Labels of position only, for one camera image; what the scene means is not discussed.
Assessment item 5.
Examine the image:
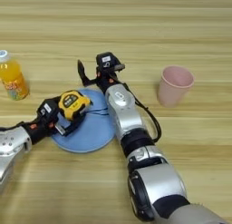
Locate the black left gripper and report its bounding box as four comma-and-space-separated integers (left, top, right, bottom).
22, 112, 89, 144

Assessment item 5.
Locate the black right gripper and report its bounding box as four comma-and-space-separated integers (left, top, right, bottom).
77, 59, 126, 94

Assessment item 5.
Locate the blue round plate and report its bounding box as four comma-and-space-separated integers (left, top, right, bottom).
50, 87, 118, 154

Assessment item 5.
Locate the yellow black tape measure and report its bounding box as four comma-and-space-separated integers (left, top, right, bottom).
57, 90, 110, 122

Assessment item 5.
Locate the pink plastic cup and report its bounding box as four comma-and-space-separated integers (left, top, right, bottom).
157, 65, 196, 108

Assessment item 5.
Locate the orange juice bottle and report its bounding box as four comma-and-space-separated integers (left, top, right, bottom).
0, 50, 31, 102

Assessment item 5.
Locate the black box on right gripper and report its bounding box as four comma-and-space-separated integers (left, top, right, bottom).
95, 52, 121, 73

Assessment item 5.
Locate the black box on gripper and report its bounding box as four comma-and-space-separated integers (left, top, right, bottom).
36, 98, 62, 120
95, 52, 121, 73

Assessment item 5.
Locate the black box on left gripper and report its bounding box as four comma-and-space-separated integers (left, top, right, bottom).
36, 98, 62, 120

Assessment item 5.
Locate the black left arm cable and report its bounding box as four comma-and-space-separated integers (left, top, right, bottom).
0, 121, 31, 132

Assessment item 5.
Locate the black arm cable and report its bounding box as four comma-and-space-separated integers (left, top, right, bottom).
121, 82, 162, 144
0, 121, 31, 132

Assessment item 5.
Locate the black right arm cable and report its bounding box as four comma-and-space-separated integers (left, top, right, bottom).
121, 82, 162, 144

